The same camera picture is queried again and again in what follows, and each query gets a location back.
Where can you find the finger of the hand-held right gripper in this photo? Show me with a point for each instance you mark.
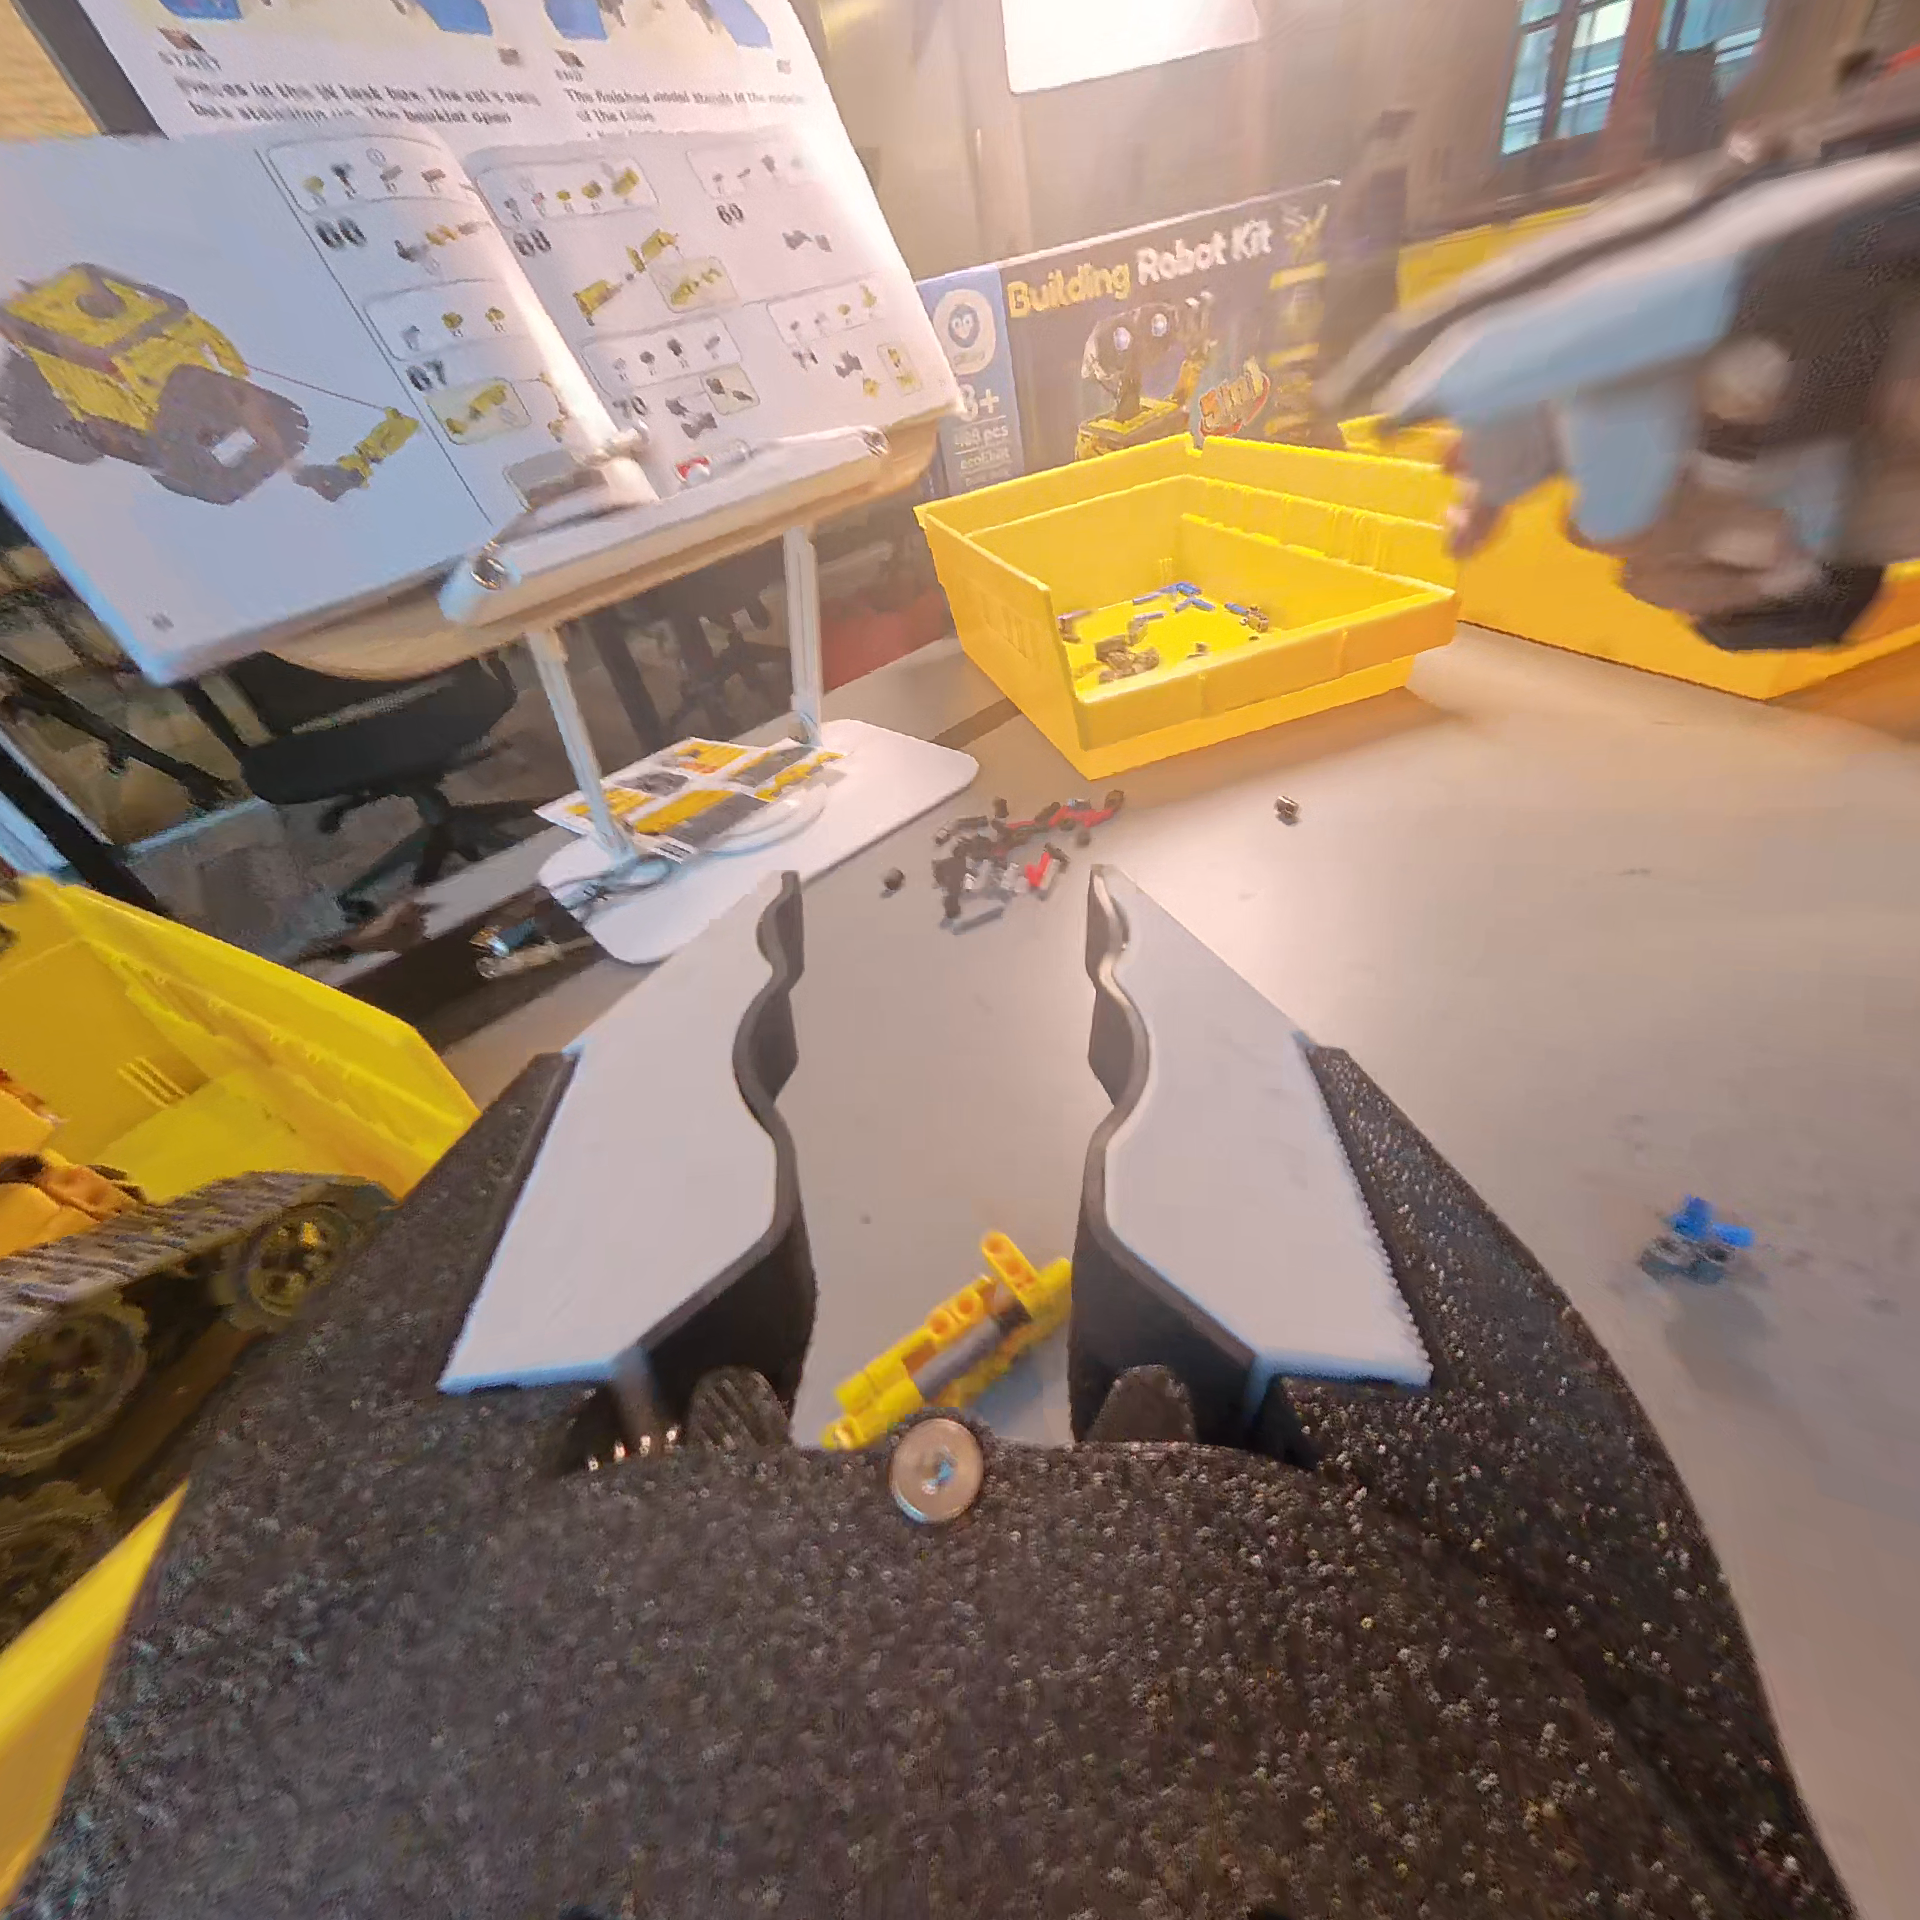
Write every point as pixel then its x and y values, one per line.
pixel 1516 464
pixel 1590 316

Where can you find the dark framed window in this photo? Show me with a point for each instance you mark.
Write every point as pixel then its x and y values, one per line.
pixel 1575 77

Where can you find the yellow plastic bin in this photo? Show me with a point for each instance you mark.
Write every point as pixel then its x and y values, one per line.
pixel 224 1037
pixel 1140 706
pixel 1516 599

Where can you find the pile of black red pegs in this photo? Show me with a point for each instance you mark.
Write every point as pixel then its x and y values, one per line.
pixel 990 869

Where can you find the blue robot kit box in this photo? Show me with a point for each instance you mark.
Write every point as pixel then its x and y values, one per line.
pixel 1140 271

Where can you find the small blue grey brick assembly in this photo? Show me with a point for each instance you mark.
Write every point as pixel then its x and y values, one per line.
pixel 1694 1238

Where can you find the white instruction booklet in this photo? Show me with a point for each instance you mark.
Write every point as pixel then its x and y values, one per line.
pixel 180 196

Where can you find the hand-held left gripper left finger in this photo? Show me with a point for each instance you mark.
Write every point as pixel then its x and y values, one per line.
pixel 644 1186

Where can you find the white printed task poster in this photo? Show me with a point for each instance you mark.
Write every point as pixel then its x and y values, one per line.
pixel 451 77

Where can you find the white metal book stand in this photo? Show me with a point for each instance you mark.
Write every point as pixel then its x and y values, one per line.
pixel 900 780

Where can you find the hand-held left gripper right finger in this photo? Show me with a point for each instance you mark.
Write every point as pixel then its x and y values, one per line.
pixel 1231 1186

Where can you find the group of blue pegs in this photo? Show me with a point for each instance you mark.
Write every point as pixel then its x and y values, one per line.
pixel 1185 598

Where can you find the yellow grey sticker sheet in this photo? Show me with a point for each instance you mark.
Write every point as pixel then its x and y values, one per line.
pixel 675 780

